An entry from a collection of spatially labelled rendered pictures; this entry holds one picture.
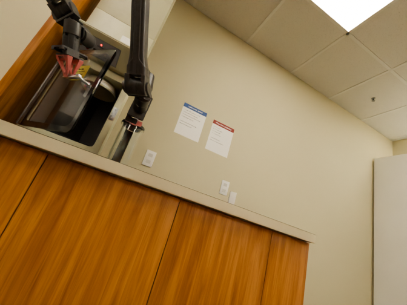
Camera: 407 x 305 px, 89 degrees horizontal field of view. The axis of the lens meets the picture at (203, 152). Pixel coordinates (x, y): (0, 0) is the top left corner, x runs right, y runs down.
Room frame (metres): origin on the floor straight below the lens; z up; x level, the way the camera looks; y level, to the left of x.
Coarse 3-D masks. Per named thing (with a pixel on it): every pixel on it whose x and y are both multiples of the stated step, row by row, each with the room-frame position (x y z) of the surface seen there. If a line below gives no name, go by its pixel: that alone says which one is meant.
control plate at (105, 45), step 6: (96, 42) 0.79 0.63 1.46; (102, 42) 0.79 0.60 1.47; (84, 48) 0.81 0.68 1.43; (90, 48) 0.81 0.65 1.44; (96, 48) 0.81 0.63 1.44; (102, 48) 0.81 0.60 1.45; (108, 48) 0.81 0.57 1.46; (114, 48) 0.81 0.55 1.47; (114, 60) 0.85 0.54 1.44; (114, 66) 0.87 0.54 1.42
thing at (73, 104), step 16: (64, 64) 0.80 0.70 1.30; (96, 64) 0.73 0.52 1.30; (64, 80) 0.77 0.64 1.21; (80, 80) 0.74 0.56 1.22; (96, 80) 0.71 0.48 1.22; (48, 96) 0.79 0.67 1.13; (64, 96) 0.75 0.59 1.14; (80, 96) 0.72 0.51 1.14; (32, 112) 0.80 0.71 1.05; (48, 112) 0.77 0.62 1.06; (64, 112) 0.73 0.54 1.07; (80, 112) 0.70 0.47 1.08; (48, 128) 0.74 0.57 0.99; (64, 128) 0.71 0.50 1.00
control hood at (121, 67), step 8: (88, 24) 0.74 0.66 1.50; (96, 32) 0.76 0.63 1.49; (104, 32) 0.76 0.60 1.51; (104, 40) 0.79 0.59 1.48; (112, 40) 0.78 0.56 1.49; (120, 48) 0.81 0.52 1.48; (128, 48) 0.81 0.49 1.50; (120, 56) 0.83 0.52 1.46; (128, 56) 0.83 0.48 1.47; (120, 64) 0.86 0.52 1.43; (120, 72) 0.89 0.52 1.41
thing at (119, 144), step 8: (128, 128) 0.86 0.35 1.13; (136, 128) 0.87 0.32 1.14; (144, 128) 0.90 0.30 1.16; (120, 136) 0.86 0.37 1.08; (128, 136) 0.86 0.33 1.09; (136, 136) 0.89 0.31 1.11; (120, 144) 0.86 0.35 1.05; (128, 144) 0.87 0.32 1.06; (112, 152) 0.86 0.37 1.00; (120, 152) 0.86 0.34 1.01; (128, 152) 0.88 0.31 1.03; (120, 160) 0.87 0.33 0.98; (128, 160) 0.90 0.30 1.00
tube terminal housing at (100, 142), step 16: (96, 16) 0.84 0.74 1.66; (112, 16) 0.86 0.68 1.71; (112, 32) 0.87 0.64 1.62; (128, 32) 0.89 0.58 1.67; (112, 80) 0.92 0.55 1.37; (128, 96) 1.03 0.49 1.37; (32, 128) 0.85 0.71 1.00; (112, 128) 1.01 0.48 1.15; (80, 144) 0.91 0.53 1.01; (96, 144) 0.93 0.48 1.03
